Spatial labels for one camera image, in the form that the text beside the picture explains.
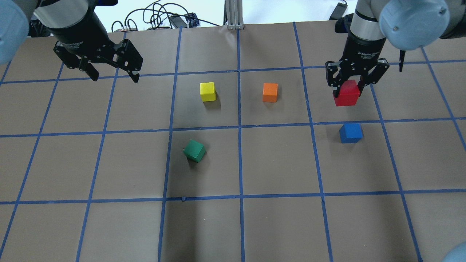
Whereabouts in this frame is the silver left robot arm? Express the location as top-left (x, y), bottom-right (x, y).
top-left (0, 0), bottom-right (143, 83)

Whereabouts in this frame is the red wooden block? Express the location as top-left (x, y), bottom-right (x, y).
top-left (332, 80), bottom-right (361, 107)

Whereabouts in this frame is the aluminium frame post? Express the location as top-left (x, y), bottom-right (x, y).
top-left (224, 0), bottom-right (244, 30)

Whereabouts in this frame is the green wooden block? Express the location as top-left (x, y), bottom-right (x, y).
top-left (183, 139), bottom-right (206, 163)

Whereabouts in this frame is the yellow wooden block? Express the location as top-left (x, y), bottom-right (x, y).
top-left (200, 82), bottom-right (216, 102)

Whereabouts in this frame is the orange wooden block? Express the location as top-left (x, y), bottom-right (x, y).
top-left (262, 83), bottom-right (278, 103)

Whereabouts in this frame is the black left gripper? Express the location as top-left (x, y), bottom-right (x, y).
top-left (53, 11), bottom-right (143, 83)

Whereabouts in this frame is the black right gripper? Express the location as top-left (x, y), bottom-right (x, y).
top-left (325, 35), bottom-right (390, 98)

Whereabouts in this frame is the black power adapter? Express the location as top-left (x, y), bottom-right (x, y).
top-left (328, 2), bottom-right (348, 20)

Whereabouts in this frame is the blue wooden block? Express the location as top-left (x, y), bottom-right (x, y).
top-left (339, 124), bottom-right (363, 144)

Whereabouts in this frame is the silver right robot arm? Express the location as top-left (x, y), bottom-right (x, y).
top-left (325, 0), bottom-right (465, 98)

